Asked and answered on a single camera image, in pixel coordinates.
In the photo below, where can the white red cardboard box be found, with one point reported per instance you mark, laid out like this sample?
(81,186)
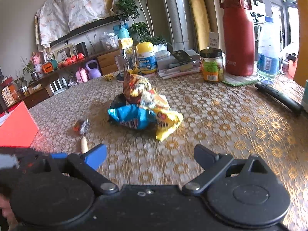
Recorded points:
(18,127)

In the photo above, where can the white floor air conditioner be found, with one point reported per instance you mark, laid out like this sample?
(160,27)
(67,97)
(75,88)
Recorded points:
(180,23)

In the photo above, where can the small brown snack packet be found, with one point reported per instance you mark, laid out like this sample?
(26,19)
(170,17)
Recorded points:
(81,126)

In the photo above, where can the wooden tv cabinet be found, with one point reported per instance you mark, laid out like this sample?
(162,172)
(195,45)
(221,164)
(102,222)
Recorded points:
(39,90)

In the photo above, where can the orange retro radio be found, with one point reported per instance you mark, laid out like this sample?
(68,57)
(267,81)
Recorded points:
(50,67)

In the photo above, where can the white router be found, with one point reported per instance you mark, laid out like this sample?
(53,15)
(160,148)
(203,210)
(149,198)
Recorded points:
(58,86)

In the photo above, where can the teal spray bottle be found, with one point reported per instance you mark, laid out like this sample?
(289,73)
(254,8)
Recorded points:
(121,30)

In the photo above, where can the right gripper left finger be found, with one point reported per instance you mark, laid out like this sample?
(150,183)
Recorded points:
(84,167)

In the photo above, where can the green potted tree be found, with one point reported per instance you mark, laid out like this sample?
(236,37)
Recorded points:
(142,28)

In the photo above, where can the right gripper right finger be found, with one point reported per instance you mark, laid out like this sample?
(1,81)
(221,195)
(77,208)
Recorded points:
(213,165)

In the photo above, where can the pink small backpack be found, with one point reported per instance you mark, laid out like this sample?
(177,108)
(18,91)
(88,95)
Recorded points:
(81,75)

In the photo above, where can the drinking glass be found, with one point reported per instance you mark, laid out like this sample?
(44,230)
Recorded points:
(125,61)

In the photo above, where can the black cylinder speaker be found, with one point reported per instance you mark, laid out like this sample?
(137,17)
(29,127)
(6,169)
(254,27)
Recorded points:
(81,48)

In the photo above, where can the yellow curtain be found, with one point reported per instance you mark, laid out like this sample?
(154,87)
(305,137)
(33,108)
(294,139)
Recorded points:
(207,18)

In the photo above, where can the floral cloth tv cover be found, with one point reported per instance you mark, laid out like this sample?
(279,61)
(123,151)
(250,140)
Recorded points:
(57,18)

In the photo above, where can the glass jar black lid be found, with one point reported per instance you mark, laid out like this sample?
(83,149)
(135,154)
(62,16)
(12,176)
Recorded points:
(212,64)

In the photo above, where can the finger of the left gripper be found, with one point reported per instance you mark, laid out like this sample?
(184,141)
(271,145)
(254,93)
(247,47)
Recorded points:
(58,155)

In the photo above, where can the purple kettlebell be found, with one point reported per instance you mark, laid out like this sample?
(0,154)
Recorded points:
(92,67)

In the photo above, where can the clear plastic water bottle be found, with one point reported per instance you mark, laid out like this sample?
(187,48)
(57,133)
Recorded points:
(268,51)

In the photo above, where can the orange yellow snack bag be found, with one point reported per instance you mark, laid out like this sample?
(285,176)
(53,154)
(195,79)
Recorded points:
(133,87)

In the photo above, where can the framed photo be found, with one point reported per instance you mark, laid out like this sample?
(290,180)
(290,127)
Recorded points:
(63,53)

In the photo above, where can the person left hand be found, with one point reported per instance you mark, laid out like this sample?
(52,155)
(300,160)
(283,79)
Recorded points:
(7,212)

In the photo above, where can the blue snack bag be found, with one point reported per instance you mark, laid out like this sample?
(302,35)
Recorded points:
(133,116)

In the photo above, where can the yellow lid vitamin bottle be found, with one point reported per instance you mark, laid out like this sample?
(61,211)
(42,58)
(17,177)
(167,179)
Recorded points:
(146,57)

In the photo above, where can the pink plush toy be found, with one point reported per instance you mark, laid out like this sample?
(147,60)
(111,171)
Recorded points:
(37,61)

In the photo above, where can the red water bottle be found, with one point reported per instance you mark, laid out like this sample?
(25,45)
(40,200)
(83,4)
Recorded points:
(239,38)

